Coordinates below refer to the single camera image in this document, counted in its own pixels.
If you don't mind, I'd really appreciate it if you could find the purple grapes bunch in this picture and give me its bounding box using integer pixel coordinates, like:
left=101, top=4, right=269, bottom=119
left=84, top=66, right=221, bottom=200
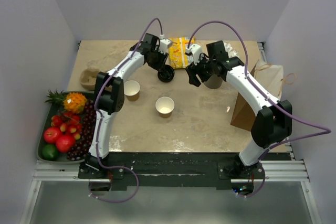
left=67, top=99, right=97, bottom=161

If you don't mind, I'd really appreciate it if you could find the green fruit tray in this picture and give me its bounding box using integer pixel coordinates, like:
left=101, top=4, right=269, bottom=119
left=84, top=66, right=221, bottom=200
left=37, top=90, right=96, bottom=163

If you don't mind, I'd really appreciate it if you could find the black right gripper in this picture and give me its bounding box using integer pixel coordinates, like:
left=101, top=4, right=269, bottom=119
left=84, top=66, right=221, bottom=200
left=186, top=52, right=216, bottom=87

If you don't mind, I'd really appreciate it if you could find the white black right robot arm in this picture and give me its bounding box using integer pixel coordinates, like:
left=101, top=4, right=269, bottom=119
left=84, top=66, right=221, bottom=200
left=185, top=41, right=292, bottom=178

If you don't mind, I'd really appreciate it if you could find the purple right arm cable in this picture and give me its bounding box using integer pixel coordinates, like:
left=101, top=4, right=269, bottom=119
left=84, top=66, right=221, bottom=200
left=186, top=20, right=331, bottom=198

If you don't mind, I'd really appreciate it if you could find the green lime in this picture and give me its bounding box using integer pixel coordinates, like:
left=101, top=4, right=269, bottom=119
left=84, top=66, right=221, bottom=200
left=41, top=144, right=59, bottom=161

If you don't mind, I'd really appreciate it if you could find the cardboard cup carrier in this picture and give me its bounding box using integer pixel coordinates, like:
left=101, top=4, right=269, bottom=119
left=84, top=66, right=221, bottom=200
left=79, top=68, right=106, bottom=91

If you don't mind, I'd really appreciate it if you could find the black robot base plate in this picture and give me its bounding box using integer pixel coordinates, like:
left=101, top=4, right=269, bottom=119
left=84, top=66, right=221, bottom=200
left=78, top=152, right=265, bottom=190

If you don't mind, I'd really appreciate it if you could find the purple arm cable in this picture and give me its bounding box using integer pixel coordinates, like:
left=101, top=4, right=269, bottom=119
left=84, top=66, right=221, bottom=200
left=186, top=20, right=331, bottom=198
left=89, top=18, right=140, bottom=203

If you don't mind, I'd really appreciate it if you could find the orange horned melon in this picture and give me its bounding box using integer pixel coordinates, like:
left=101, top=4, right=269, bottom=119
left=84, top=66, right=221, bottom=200
left=63, top=92, right=87, bottom=114

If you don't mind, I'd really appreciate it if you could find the red apple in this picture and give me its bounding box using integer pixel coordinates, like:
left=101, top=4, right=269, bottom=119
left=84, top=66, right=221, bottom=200
left=44, top=127, right=63, bottom=144
left=56, top=135, right=76, bottom=153

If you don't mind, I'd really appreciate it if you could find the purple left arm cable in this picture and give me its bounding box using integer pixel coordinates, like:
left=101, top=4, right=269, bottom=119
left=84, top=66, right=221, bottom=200
left=89, top=18, right=140, bottom=203

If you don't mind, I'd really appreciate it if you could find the brown paper bag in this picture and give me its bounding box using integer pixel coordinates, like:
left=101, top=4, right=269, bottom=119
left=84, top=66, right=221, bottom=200
left=230, top=59, right=297, bottom=131

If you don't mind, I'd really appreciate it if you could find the yellow snack bag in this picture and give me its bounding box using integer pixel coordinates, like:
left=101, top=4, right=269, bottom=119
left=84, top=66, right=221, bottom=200
left=169, top=37, right=193, bottom=69

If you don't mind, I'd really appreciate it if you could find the aluminium frame rail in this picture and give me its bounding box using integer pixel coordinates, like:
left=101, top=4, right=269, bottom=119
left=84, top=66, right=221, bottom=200
left=18, top=159, right=90, bottom=224

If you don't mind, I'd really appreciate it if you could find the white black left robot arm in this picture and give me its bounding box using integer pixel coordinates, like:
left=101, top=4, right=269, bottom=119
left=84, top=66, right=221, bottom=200
left=89, top=33, right=173, bottom=178

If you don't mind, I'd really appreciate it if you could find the brown paper cup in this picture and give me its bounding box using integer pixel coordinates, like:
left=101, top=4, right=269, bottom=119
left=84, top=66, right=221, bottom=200
left=124, top=80, right=140, bottom=101
left=155, top=97, right=175, bottom=118

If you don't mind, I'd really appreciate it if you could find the red strawberries cluster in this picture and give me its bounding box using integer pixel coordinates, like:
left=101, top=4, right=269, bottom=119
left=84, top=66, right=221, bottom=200
left=51, top=111, right=82, bottom=141

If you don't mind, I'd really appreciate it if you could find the black plastic cup lid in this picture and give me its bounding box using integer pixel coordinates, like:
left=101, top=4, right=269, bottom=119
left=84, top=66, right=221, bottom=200
left=157, top=65, right=175, bottom=83

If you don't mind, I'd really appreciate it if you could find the grey straw holder cup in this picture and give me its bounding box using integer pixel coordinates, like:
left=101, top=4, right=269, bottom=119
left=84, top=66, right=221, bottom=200
left=204, top=75, right=223, bottom=89

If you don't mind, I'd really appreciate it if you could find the small pineapple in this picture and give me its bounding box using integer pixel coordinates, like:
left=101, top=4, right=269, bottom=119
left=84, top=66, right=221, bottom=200
left=45, top=90, right=67, bottom=105

